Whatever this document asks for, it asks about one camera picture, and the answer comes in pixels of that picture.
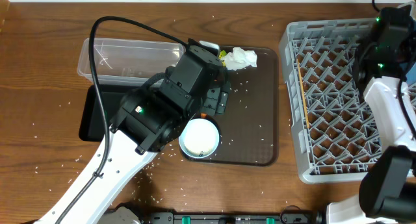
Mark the large blue bowl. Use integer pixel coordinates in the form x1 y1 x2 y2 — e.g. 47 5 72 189
405 62 416 86

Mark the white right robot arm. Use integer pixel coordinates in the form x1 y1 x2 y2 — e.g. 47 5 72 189
322 1 415 224

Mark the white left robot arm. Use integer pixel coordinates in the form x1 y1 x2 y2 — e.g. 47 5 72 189
38 41 228 223

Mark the grey dishwasher rack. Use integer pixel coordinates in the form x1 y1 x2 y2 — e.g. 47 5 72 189
279 18 382 184

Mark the yellow foil snack wrapper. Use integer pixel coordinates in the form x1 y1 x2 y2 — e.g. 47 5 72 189
218 50 227 60

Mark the crumpled white tissue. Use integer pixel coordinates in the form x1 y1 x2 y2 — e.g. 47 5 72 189
221 47 257 71

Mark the light blue rice bowl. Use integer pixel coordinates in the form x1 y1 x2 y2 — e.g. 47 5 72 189
178 118 220 159

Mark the dark brown serving tray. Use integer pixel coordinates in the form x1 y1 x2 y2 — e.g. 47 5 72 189
185 47 279 166

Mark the clear plastic bin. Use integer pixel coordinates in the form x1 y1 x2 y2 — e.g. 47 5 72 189
94 38 185 86

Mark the black plastic bin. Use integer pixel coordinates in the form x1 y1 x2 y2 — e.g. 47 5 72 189
79 85 133 142

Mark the wooden chopstick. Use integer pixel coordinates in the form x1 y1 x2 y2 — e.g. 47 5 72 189
296 59 310 129

